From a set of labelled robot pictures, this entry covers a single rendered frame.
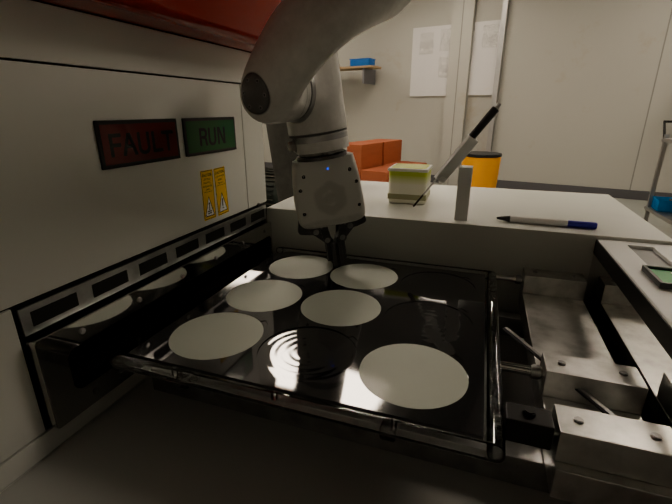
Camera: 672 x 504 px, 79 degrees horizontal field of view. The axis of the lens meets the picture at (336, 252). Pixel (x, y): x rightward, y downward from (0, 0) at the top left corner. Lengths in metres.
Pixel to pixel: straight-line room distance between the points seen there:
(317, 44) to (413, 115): 6.66
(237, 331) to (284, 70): 0.29
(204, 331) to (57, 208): 0.19
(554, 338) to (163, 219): 0.49
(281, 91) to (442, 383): 0.35
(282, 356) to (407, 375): 0.12
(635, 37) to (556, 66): 0.87
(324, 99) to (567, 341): 0.42
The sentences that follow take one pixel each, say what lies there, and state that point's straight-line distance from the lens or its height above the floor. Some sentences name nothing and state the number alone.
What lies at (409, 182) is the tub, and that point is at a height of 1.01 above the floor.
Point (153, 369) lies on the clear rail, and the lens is 0.44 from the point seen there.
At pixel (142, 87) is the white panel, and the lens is 0.53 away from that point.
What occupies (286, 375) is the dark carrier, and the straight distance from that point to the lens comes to 0.40.
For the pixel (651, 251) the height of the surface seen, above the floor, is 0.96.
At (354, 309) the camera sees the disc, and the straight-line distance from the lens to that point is 0.52.
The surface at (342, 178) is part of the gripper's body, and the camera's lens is 0.60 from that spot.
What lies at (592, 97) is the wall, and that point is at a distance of 6.70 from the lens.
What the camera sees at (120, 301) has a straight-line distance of 0.50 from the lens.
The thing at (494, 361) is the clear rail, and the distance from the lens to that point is 0.44.
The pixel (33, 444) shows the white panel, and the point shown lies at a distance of 0.50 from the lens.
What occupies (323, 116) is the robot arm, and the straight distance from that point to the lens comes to 0.57.
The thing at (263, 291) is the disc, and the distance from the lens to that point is 0.57.
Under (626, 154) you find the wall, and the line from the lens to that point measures 6.74.
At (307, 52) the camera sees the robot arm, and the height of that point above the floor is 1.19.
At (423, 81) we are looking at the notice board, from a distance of 7.07.
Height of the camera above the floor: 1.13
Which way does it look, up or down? 19 degrees down
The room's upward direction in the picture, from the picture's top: straight up
